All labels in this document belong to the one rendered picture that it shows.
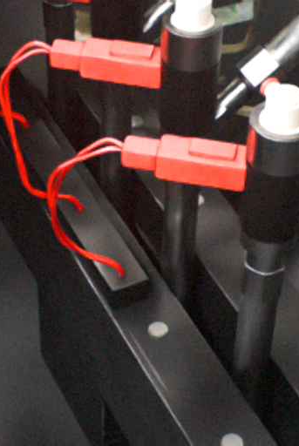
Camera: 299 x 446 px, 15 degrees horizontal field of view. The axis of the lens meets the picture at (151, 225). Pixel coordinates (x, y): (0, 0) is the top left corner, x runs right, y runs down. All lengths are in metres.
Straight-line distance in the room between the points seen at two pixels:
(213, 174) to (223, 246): 0.16
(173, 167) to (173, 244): 0.12
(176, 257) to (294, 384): 0.10
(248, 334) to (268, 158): 0.12
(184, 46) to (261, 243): 0.10
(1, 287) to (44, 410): 0.11
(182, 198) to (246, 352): 0.09
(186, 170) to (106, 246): 0.14
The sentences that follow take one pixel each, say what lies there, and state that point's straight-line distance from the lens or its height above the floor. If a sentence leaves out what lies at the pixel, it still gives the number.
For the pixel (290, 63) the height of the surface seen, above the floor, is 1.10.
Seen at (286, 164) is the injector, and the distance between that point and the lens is 0.48.
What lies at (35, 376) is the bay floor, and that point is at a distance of 0.78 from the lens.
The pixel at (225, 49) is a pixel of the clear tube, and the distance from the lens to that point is 0.75.
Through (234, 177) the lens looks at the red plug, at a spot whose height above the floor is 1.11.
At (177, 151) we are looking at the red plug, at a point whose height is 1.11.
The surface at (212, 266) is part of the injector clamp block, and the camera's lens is 0.64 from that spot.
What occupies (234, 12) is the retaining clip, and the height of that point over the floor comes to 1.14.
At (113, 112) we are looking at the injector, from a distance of 0.65.
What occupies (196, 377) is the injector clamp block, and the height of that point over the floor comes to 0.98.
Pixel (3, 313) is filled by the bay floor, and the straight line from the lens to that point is 0.82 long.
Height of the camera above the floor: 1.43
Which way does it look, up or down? 43 degrees down
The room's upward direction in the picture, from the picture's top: 2 degrees clockwise
